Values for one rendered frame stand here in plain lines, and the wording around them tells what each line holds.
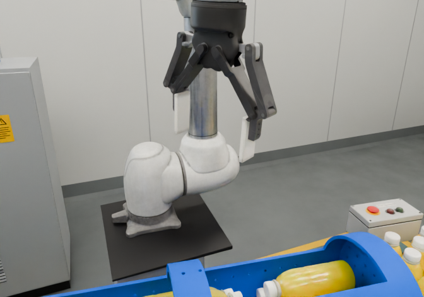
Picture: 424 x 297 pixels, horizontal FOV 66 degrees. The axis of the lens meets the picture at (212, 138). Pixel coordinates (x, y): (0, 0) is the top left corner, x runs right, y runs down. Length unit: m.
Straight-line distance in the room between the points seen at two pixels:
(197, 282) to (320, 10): 3.66
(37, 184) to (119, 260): 1.12
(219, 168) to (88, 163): 2.45
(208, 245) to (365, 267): 0.46
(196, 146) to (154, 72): 2.25
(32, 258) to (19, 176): 0.55
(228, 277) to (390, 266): 0.36
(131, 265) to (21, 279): 1.46
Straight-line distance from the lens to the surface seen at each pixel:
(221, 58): 0.45
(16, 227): 2.24
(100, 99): 3.24
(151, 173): 1.03
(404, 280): 0.79
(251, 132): 0.46
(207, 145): 1.06
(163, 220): 1.15
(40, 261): 2.38
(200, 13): 0.45
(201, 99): 1.03
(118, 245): 1.13
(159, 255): 1.07
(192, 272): 0.68
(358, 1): 4.42
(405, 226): 1.25
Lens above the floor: 1.70
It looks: 21 degrees down
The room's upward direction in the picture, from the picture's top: straight up
